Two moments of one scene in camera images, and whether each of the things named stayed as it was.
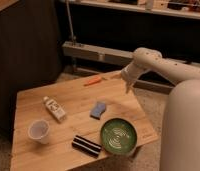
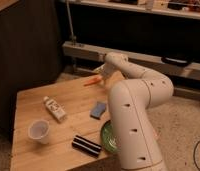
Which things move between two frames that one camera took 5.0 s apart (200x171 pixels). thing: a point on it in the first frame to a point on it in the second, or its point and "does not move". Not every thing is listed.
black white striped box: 86,146 does not move
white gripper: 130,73 to 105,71
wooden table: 70,123 does not move
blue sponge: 97,109 does not move
